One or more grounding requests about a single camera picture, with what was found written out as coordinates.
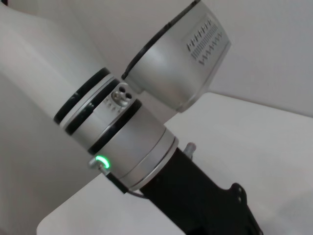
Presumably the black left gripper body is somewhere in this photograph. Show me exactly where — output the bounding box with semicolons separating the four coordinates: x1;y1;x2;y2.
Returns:
138;146;265;235

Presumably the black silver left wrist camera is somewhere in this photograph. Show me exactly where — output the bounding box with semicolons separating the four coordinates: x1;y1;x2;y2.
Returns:
121;0;232;113

